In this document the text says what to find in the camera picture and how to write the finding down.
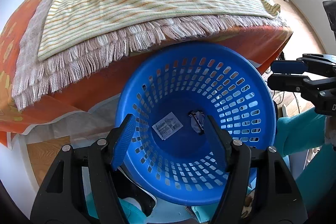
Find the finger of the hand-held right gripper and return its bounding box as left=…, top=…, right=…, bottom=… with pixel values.
left=270, top=54, right=336, bottom=75
left=267, top=74, right=336, bottom=98

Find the dark crumpled wrapper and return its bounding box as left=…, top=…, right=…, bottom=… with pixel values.
left=188, top=110, right=208, bottom=135

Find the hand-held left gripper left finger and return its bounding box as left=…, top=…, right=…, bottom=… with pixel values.
left=30, top=113, right=137, bottom=224

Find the orange floral bed sheet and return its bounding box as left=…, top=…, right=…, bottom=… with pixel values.
left=0, top=0, right=294, bottom=147

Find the striped cream blanket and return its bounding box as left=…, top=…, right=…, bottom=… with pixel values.
left=37, top=0, right=281, bottom=62

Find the person's right forearm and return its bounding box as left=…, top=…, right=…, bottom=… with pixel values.
left=294, top=116, right=336, bottom=224

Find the white printed paper label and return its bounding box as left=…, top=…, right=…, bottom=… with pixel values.
left=152, top=112, right=184, bottom=140

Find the fringed beige blanket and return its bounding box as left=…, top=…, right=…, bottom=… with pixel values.
left=12, top=0, right=289, bottom=111

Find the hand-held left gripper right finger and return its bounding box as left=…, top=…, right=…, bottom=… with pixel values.
left=202, top=115, right=307, bottom=224

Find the person's teal pants leg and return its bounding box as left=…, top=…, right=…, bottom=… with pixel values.
left=277, top=107, right=327, bottom=157
left=87, top=193, right=147, bottom=224

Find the blue plastic basket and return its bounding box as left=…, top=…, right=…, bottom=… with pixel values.
left=115, top=42, right=277, bottom=206

